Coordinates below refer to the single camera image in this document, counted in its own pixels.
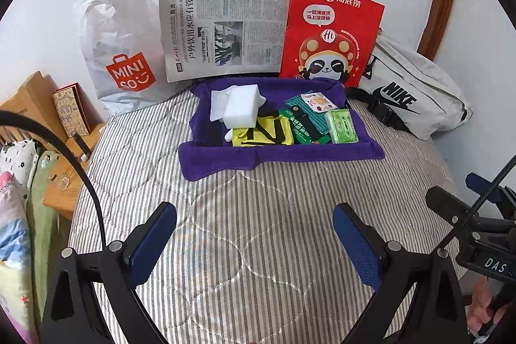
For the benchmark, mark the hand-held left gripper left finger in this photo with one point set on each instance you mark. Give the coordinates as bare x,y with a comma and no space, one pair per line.
150,243

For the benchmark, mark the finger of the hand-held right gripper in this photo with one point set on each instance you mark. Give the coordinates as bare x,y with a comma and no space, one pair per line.
449,203
490,191

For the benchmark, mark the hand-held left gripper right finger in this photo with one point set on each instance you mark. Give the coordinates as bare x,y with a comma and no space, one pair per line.
358,247

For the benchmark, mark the purple cloth tray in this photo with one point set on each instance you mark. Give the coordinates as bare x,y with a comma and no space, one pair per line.
282,158

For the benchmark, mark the green wet wipes pack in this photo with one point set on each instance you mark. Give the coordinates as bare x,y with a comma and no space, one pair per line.
342,125

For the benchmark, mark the green cardboard box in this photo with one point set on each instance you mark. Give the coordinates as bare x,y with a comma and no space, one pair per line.
302,128

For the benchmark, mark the white glove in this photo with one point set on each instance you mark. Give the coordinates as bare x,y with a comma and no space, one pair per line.
229,135

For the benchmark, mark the yellow mesh pouch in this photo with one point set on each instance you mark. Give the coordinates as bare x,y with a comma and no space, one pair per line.
287,132

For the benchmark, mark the white snack packet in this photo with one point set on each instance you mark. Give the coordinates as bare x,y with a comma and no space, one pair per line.
318,102

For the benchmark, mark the white paper tissue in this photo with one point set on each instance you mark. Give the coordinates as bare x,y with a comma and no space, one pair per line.
217,102

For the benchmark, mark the teal ribbed cloth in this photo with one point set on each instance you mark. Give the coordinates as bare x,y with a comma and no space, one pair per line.
294,100

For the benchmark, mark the white sponge block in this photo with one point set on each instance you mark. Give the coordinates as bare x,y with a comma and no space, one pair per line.
242,110

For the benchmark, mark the person's right hand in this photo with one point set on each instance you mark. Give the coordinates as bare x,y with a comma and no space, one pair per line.
481,307

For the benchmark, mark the clear eyeglasses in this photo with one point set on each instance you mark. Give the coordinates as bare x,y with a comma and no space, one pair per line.
62,179

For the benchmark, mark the light green blanket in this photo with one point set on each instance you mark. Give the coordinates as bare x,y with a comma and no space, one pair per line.
42,203

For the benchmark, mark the small black object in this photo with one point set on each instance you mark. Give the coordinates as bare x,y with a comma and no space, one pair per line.
82,144

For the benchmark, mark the light grey waist bag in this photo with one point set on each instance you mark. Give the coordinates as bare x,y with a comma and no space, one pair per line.
419,78

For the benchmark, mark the pastel printed blanket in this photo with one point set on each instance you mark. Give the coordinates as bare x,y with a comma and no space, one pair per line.
14,247

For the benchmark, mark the brown patterned book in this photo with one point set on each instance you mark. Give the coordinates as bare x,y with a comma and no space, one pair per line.
71,110

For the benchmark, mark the white floral pillow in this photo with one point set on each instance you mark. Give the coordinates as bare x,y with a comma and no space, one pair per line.
18,162

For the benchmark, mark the wooden headboard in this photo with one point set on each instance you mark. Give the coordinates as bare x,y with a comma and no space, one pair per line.
32,94

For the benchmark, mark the red paper gift bag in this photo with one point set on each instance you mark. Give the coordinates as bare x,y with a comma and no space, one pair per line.
330,33

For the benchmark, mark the white plastic shopping bag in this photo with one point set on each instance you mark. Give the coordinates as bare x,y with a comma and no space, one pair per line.
129,29

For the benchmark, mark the folded newspaper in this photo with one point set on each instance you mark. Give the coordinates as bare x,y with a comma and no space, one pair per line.
225,33

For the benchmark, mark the brown wooden door frame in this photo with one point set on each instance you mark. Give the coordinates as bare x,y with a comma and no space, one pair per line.
443,5

